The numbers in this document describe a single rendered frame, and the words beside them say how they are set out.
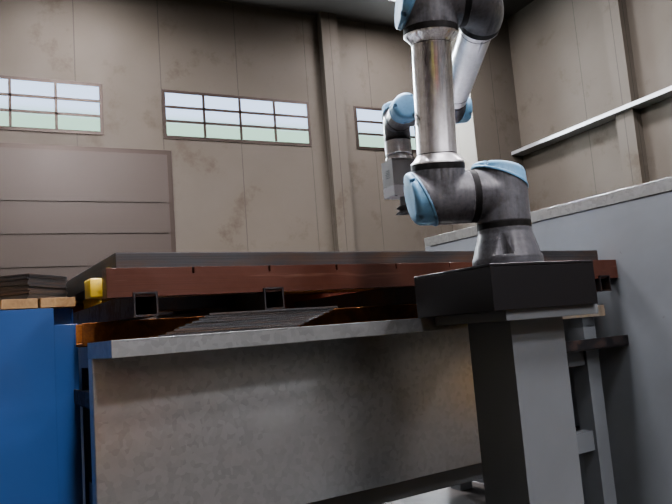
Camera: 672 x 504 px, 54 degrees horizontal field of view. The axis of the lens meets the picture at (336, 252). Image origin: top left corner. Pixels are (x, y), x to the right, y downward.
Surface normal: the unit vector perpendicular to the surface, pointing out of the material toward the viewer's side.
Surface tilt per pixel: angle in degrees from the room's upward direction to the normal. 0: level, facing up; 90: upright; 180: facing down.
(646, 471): 90
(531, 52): 90
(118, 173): 90
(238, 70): 90
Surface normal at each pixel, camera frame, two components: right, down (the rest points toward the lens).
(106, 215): 0.43, -0.14
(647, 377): -0.85, 0.00
